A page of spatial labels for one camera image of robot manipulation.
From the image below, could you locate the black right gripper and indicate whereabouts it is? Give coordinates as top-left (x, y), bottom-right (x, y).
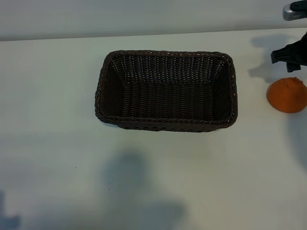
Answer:
top-left (271, 32), bottom-right (307, 72)

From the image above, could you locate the orange fruit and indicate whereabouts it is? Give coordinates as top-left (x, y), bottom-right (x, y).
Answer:
top-left (267, 77), bottom-right (307, 113)

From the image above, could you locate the dark brown wicker basket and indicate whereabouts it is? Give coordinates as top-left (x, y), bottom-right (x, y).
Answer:
top-left (94, 49), bottom-right (238, 132)

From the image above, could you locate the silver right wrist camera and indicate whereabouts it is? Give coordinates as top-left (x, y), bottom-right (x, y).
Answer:
top-left (282, 4), bottom-right (307, 22)

